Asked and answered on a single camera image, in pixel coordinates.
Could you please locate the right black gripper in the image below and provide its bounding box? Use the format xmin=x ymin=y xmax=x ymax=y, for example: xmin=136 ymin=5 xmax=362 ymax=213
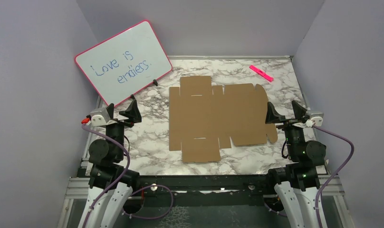
xmin=266 ymin=99 xmax=307 ymax=159

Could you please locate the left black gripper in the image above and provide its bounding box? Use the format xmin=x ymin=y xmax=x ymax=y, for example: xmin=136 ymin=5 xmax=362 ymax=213
xmin=106 ymin=98 xmax=141 ymax=160

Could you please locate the brown cardboard box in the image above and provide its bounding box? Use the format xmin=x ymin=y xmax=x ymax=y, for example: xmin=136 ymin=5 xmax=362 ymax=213
xmin=169 ymin=76 xmax=278 ymax=163

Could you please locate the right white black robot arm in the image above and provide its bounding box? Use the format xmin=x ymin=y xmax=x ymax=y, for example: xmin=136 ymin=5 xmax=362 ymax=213
xmin=265 ymin=101 xmax=327 ymax=228

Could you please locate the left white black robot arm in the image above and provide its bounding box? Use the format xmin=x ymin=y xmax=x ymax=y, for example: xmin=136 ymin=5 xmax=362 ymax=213
xmin=78 ymin=98 xmax=142 ymax=228

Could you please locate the pink framed whiteboard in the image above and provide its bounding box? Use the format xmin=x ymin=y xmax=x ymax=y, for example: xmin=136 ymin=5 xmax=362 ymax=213
xmin=74 ymin=20 xmax=173 ymax=106

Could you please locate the pink highlighter marker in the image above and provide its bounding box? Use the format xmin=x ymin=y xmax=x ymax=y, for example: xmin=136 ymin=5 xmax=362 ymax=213
xmin=249 ymin=65 xmax=274 ymax=82

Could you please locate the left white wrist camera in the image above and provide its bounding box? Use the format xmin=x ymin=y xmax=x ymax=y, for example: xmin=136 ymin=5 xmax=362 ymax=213
xmin=90 ymin=108 xmax=112 ymax=127

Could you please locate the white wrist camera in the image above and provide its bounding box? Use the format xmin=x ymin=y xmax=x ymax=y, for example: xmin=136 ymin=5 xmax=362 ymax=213
xmin=90 ymin=108 xmax=112 ymax=127
xmin=305 ymin=110 xmax=324 ymax=128

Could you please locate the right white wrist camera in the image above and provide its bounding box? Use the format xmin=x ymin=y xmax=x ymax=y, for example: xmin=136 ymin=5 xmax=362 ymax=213
xmin=305 ymin=110 xmax=324 ymax=128

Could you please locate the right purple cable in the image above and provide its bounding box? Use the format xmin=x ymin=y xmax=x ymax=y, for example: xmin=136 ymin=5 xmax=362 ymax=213
xmin=263 ymin=125 xmax=355 ymax=228

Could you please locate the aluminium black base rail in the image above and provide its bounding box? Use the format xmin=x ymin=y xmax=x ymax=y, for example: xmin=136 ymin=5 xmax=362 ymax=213
xmin=57 ymin=174 xmax=355 ymax=228

